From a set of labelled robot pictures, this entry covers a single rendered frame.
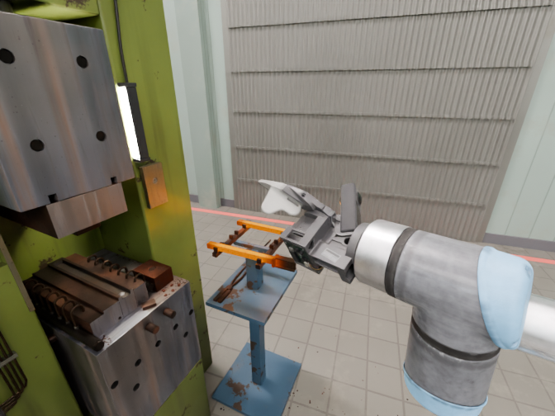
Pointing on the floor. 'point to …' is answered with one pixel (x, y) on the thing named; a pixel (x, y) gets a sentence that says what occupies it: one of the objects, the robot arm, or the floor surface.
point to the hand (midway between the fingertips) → (277, 207)
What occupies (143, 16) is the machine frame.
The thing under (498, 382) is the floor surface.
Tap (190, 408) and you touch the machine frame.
